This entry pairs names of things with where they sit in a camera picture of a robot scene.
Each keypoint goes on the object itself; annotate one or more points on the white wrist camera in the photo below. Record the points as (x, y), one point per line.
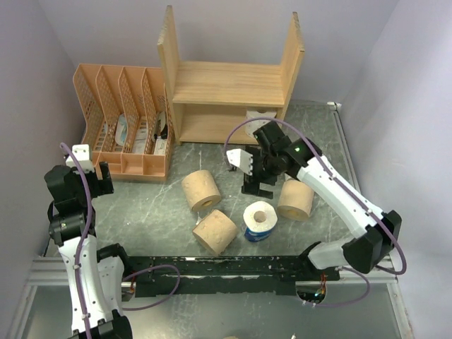
(241, 159)
(83, 154)

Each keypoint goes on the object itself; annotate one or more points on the white dotted roll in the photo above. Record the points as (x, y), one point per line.
(252, 126)

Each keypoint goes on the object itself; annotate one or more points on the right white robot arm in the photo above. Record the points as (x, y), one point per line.
(374, 232)

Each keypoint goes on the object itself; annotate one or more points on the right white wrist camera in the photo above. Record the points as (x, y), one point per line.
(241, 159)

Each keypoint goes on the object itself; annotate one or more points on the wooden two-tier shelf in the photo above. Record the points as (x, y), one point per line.
(207, 100)

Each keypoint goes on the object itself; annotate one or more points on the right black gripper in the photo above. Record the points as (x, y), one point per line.
(251, 183)

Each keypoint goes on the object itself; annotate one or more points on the white toilet roll blue wrapper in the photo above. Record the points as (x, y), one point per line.
(260, 219)

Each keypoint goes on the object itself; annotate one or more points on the blue correction tape pack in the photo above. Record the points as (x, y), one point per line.
(121, 135)

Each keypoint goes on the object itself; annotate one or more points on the orange plastic desk organizer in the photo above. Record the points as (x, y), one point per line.
(127, 120)

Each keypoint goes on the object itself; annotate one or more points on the white stapler box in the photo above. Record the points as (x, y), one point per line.
(160, 147)

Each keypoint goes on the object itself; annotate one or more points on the beige toilet roll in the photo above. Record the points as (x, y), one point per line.
(295, 200)
(200, 190)
(215, 232)

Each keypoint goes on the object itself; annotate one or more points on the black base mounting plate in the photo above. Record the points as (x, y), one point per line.
(224, 274)

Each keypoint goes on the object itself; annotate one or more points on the ruler set package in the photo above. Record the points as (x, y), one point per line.
(140, 138)

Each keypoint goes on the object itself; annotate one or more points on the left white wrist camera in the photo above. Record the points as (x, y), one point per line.
(83, 154)

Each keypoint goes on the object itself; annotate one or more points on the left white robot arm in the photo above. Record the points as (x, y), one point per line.
(94, 274)

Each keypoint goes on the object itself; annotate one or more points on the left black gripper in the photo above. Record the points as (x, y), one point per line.
(100, 186)

